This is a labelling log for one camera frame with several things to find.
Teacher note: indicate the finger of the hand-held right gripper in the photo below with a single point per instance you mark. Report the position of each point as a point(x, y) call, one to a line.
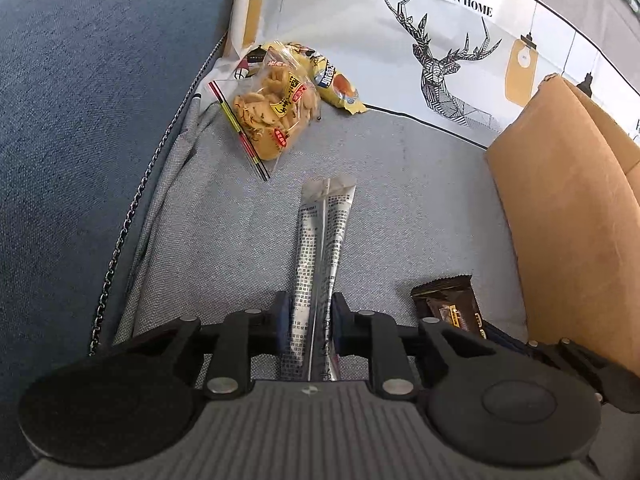
point(560, 352)

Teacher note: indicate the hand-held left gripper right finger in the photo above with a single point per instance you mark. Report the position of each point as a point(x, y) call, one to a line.
point(340, 316)

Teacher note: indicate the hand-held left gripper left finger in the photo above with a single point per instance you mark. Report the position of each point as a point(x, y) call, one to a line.
point(283, 312)

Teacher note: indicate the long silver snack packet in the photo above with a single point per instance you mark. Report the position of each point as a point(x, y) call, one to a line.
point(312, 240)

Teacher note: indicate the dark brown snack bar packet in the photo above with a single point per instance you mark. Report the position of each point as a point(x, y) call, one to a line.
point(445, 300)

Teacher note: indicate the brown cardboard box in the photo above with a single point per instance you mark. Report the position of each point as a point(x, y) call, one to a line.
point(565, 210)

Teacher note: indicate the grey zippered seat cushion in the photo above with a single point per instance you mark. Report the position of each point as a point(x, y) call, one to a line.
point(400, 185)

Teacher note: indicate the clear bag of cookies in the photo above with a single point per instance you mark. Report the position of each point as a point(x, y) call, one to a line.
point(272, 110)

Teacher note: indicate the yellow snack packet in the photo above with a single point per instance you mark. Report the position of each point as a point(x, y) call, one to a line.
point(337, 85)

